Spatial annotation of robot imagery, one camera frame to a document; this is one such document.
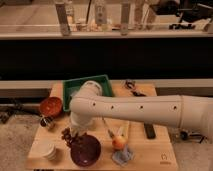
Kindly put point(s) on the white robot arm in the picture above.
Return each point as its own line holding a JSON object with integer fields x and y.
{"x": 186, "y": 112}

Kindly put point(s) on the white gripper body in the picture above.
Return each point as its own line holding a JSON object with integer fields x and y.
{"x": 78, "y": 129}

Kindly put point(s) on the metal keys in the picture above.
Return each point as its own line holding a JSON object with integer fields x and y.
{"x": 130, "y": 84}

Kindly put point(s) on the dark red grape bunch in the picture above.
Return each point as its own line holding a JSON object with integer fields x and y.
{"x": 69, "y": 139}

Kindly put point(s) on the white stacked bowls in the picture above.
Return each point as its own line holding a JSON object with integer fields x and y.
{"x": 46, "y": 149}

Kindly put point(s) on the orange apple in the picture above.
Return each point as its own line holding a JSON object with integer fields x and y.
{"x": 119, "y": 142}

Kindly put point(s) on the red-brown bowl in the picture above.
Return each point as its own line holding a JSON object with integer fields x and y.
{"x": 51, "y": 106}

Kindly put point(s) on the purple bowl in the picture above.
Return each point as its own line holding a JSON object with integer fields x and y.
{"x": 85, "y": 150}

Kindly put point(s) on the yellow black cart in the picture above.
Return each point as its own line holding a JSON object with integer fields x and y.
{"x": 184, "y": 135}

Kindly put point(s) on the blue crumpled cloth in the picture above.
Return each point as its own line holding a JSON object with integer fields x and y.
{"x": 122, "y": 157}

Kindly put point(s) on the black remote control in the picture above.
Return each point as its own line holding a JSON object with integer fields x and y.
{"x": 149, "y": 130}

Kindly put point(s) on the green plastic tray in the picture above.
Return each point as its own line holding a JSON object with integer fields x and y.
{"x": 73, "y": 85}

